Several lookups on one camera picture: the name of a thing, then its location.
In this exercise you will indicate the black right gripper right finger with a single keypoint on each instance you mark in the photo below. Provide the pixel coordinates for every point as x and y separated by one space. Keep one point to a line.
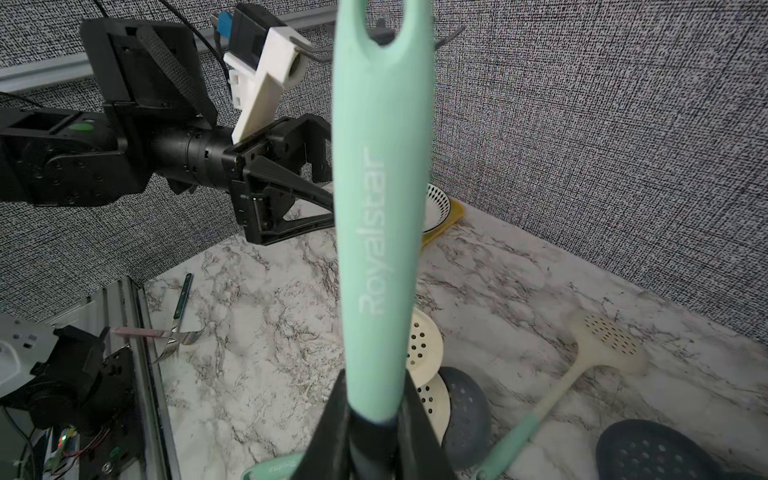
419 456

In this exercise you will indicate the metal fork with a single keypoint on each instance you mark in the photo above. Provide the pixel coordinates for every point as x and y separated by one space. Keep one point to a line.
173 336

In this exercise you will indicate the cream skimmer mint handle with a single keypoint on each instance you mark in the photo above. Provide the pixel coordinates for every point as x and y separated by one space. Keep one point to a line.
425 349

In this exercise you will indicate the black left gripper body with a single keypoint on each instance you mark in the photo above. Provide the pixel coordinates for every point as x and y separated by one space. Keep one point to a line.
298 144

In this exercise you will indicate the grey skimmer front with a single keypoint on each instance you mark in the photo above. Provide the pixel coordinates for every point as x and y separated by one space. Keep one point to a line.
467 438

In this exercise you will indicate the white bowl black rim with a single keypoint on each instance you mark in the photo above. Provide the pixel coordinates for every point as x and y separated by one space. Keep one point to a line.
437 208

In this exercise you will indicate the yellow tray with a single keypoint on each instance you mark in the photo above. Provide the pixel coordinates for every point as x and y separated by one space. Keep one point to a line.
457 212

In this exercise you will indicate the grey skimmer lone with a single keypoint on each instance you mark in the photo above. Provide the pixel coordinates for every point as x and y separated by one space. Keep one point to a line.
382 132

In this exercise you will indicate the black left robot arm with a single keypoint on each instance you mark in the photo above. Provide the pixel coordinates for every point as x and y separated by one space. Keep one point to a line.
157 119

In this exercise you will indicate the cream slotted spatula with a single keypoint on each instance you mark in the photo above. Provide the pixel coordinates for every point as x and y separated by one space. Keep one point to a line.
601 342

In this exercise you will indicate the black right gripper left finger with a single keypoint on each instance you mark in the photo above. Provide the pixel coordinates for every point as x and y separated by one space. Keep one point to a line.
327 456

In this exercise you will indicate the grey skimmer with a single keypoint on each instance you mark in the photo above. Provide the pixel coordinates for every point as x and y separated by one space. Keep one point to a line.
467 438
641 449

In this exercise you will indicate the grey skimmer left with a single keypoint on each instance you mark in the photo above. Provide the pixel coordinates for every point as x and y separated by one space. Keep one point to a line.
641 449

